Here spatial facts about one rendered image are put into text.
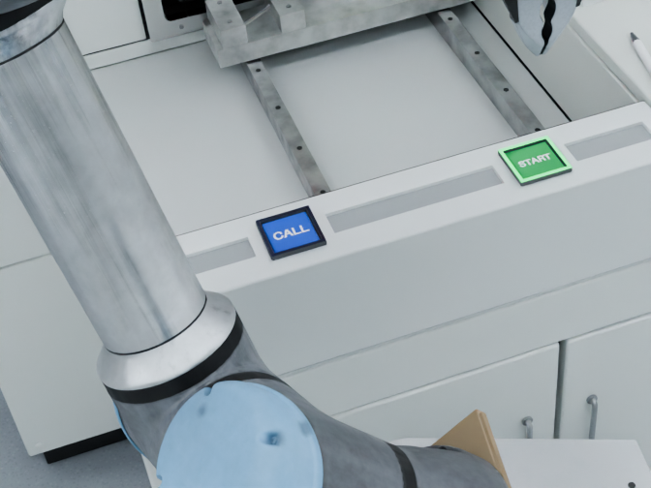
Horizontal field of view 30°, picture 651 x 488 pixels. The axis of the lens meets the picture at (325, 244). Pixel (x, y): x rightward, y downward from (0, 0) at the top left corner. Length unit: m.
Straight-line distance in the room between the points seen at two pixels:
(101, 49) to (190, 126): 0.20
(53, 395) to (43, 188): 1.29
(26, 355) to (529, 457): 1.07
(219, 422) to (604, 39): 0.76
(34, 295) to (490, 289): 0.89
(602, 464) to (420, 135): 0.52
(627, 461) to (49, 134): 0.63
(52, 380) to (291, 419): 1.29
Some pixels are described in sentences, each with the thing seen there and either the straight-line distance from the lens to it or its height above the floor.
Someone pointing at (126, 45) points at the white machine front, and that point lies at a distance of 1.71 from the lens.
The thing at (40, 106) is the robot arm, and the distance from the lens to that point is 0.82.
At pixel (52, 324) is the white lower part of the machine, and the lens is 2.00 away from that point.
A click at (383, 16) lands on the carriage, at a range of 1.65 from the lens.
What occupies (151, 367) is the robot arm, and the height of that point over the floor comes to 1.10.
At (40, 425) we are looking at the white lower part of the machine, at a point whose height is 0.15.
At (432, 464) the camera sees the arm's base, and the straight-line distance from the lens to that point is 0.91.
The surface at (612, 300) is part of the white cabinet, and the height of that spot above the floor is 0.77.
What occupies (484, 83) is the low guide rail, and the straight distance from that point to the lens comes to 1.57.
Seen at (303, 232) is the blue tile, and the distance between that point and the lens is 1.18.
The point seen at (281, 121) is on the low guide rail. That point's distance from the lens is 1.51.
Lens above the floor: 1.76
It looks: 43 degrees down
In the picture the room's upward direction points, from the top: 7 degrees counter-clockwise
